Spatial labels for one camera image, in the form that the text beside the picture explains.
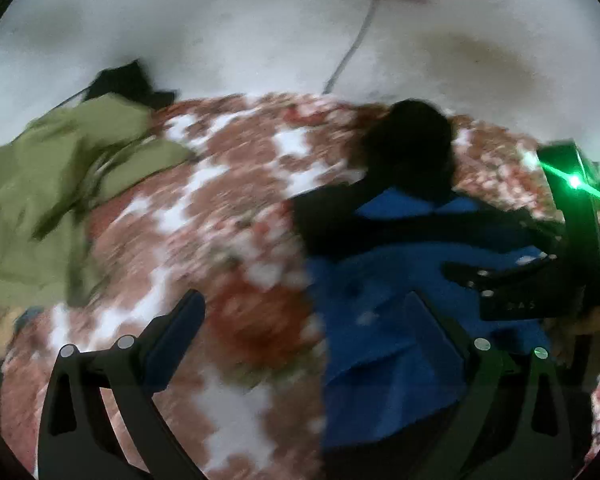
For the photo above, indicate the black garment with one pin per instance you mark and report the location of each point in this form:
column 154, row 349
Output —
column 130, row 85

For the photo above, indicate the multicoloured cloth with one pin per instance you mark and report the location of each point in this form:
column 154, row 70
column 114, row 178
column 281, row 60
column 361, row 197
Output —
column 0, row 340

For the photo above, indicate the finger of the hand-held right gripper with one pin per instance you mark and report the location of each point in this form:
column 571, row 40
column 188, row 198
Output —
column 520, row 285

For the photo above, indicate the floral fleece blanket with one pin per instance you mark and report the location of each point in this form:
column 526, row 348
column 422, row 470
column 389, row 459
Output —
column 220, row 240

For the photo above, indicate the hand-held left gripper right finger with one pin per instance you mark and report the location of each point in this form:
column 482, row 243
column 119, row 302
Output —
column 432, row 327

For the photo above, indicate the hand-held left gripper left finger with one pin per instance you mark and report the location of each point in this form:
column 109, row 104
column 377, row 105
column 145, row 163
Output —
column 180, row 325

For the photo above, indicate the blue and black jacket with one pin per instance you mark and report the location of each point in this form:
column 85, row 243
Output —
column 375, row 285

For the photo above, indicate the olive green jacket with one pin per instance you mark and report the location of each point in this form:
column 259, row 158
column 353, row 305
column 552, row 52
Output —
column 45, row 180

